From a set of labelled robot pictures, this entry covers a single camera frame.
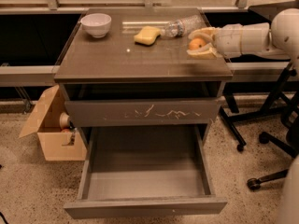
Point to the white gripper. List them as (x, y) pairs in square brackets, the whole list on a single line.
[(229, 40)]

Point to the orange fruit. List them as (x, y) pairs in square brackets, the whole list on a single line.
[(197, 43)]

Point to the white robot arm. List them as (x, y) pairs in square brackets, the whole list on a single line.
[(255, 40)]

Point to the closed grey top drawer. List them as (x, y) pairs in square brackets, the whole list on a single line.
[(142, 112)]

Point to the grey drawer cabinet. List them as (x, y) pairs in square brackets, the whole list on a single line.
[(115, 67)]

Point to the open grey middle drawer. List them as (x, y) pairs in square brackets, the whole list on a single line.
[(139, 171)]

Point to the clear plastic water bottle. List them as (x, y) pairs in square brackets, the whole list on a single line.
[(182, 27)]

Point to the yellow sponge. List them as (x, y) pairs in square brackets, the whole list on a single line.
[(147, 35)]

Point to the white ceramic bowl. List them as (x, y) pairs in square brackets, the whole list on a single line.
[(97, 24)]

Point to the white cup in box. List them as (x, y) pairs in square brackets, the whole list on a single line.
[(64, 121)]

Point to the cardboard box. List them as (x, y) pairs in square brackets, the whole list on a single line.
[(56, 144)]

